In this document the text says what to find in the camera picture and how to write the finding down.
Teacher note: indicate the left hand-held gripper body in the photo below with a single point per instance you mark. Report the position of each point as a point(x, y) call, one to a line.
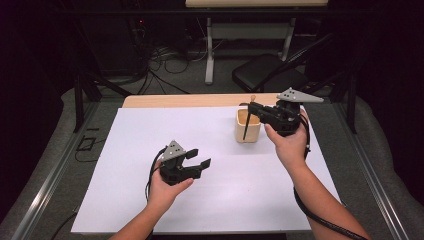
point(173, 168)

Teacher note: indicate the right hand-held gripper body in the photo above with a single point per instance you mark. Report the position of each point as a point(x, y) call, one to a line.
point(285, 118)

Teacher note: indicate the black pencil with orange eraser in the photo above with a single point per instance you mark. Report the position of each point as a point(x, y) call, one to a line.
point(246, 128)

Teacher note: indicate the beige square pen holder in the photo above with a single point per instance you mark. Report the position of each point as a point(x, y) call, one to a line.
point(248, 136)

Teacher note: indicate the person's left hand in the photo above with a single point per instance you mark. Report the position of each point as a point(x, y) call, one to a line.
point(163, 193)

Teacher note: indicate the person's right hand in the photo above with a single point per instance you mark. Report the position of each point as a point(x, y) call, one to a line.
point(291, 148)

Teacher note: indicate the white table sheet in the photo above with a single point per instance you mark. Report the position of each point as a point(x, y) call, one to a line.
point(233, 186)

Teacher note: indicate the black folding chair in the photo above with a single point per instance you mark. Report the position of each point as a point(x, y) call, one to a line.
point(266, 71)

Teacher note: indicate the wooden table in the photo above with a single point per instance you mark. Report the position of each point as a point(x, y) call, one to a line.
point(186, 100)

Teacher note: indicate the black metal stand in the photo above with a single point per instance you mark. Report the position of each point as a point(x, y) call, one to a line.
point(79, 100)
point(350, 100)

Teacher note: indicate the white-legged desk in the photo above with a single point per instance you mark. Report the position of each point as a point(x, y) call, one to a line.
point(248, 31)

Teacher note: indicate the aluminium floor rail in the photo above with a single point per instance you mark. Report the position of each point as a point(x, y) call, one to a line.
point(50, 186)
point(373, 173)

